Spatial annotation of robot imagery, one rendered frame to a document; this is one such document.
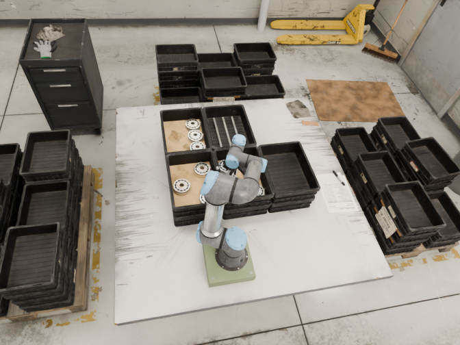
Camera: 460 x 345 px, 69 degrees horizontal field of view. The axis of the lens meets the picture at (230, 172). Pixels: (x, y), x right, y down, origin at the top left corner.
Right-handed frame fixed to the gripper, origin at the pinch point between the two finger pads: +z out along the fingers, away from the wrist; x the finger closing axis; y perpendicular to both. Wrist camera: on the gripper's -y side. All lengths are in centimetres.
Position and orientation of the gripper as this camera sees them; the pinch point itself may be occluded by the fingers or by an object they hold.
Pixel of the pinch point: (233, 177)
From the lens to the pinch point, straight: 211.3
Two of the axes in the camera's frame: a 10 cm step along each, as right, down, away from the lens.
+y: -8.3, -5.1, 2.3
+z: -1.5, 6.0, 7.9
